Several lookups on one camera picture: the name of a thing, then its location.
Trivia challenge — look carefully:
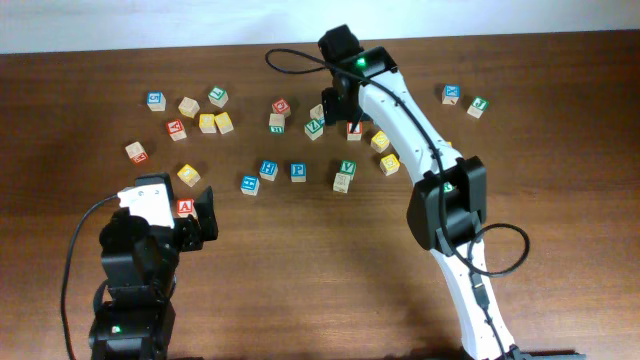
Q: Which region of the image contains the red I block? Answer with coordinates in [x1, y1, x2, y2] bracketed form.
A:
[346, 122, 362, 141]

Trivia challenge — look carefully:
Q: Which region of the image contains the red A block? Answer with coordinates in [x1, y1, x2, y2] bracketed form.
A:
[176, 198, 198, 218]

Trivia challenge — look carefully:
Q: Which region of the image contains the green R block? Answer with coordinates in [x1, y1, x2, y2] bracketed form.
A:
[444, 182, 455, 193]

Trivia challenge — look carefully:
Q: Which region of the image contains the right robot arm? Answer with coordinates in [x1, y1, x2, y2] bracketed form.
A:
[318, 25, 524, 359]

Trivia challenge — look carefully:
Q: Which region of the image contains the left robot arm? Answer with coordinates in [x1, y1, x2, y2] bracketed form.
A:
[89, 173, 218, 360]

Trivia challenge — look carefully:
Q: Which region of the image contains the wooden block blue side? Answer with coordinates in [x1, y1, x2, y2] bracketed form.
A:
[310, 104, 325, 126]

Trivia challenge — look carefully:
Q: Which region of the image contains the yellow block centre right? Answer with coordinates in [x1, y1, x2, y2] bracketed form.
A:
[370, 131, 390, 153]

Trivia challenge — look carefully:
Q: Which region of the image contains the yellow block mid left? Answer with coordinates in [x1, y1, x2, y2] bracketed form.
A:
[177, 164, 201, 187]

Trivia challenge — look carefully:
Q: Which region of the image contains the green Z block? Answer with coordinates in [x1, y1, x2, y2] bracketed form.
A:
[304, 119, 323, 141]

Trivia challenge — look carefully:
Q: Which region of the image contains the green V block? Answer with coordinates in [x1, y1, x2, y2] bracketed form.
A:
[339, 160, 357, 180]

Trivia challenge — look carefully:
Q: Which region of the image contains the blue block lower centre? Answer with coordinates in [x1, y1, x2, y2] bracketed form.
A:
[240, 175, 260, 196]

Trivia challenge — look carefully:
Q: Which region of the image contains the yellow block lower cluster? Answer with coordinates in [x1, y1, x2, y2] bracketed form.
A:
[379, 153, 400, 176]

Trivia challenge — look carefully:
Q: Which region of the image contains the pale wooden block centre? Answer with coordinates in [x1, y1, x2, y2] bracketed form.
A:
[332, 173, 351, 193]

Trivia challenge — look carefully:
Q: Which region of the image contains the red number block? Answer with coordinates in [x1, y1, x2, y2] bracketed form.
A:
[272, 98, 291, 117]

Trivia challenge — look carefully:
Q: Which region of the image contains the wooden block green side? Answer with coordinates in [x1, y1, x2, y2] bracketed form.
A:
[269, 113, 285, 134]

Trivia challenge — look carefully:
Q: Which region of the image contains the blue P block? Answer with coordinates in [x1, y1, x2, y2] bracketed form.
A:
[290, 163, 307, 183]

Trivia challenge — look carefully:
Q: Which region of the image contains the blue H block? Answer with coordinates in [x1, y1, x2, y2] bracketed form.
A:
[259, 160, 278, 181]

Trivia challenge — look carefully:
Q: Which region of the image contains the yellow block left pair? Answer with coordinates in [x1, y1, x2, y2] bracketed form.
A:
[198, 114, 217, 134]

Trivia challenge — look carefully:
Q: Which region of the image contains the yellow block pair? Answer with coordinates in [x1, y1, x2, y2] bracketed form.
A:
[198, 114, 217, 134]
[214, 112, 234, 134]

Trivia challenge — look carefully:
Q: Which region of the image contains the red block upper left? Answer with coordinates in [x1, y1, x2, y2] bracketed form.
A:
[166, 119, 187, 141]

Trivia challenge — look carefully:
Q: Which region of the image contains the wooden block red side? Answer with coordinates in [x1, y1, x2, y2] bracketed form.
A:
[125, 141, 148, 164]

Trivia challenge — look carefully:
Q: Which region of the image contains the yellow block right pair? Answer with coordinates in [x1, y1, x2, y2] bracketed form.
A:
[214, 112, 234, 134]

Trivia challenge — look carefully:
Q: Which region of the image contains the blue X block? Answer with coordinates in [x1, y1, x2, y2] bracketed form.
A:
[442, 84, 461, 105]

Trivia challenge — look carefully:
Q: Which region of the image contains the plain wooden block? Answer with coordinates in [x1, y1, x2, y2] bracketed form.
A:
[178, 97, 200, 118]

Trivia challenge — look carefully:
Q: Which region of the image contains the green L block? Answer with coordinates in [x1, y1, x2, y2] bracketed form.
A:
[208, 86, 229, 108]

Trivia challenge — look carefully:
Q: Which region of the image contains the blue block far left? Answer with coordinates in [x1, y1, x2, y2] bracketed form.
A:
[146, 91, 166, 112]

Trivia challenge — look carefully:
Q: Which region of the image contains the green J block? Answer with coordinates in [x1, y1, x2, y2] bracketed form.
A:
[467, 96, 489, 119]

